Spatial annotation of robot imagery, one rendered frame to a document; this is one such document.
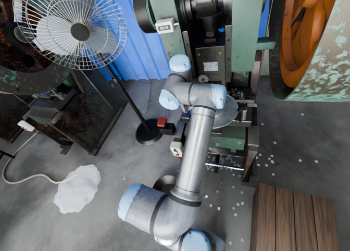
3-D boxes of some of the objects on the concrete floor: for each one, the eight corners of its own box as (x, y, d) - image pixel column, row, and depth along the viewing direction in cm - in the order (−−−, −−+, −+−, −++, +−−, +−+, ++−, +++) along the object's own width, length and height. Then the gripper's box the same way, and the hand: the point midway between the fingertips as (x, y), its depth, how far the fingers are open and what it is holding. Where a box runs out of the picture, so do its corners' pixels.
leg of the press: (255, 187, 140) (282, 128, 71) (240, 185, 144) (252, 126, 76) (254, 106, 190) (269, 26, 122) (244, 106, 194) (252, 28, 126)
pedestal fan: (170, 148, 184) (62, -47, 63) (130, 149, 197) (-23, -10, 76) (180, 76, 259) (139, -76, 138) (151, 80, 272) (89, -55, 151)
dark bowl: (180, 215, 141) (178, 213, 136) (149, 206, 152) (146, 204, 147) (187, 180, 158) (186, 177, 152) (159, 174, 168) (157, 172, 163)
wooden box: (316, 280, 101) (348, 291, 75) (249, 254, 116) (255, 255, 89) (309, 210, 122) (332, 199, 96) (252, 195, 137) (259, 182, 110)
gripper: (199, 88, 69) (199, 112, 88) (189, 74, 74) (191, 100, 92) (181, 97, 69) (185, 120, 88) (172, 83, 73) (178, 107, 92)
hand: (184, 111), depth 89 cm, fingers closed
